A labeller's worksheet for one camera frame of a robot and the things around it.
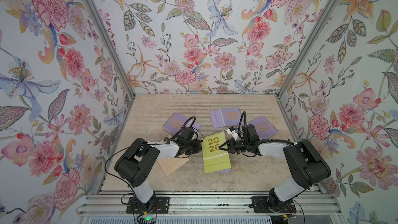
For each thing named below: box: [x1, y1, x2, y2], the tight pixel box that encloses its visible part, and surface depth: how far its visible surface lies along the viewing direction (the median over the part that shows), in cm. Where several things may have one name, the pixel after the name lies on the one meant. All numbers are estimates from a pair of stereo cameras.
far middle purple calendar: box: [210, 106, 243, 129], surface depth 109 cm
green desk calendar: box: [202, 130, 232, 174], surface depth 88 cm
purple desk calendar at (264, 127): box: [246, 115, 279, 140], surface depth 103 cm
